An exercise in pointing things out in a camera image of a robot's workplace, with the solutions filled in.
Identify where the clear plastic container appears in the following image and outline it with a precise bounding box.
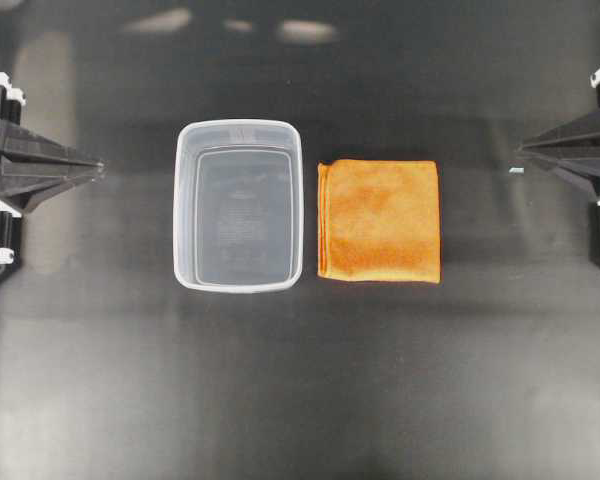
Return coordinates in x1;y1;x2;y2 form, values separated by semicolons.
173;119;304;294

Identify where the folded orange towel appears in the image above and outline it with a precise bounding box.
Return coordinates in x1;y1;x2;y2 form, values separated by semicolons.
317;159;441;284

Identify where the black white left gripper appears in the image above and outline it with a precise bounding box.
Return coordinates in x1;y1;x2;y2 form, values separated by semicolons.
0;72;104;283

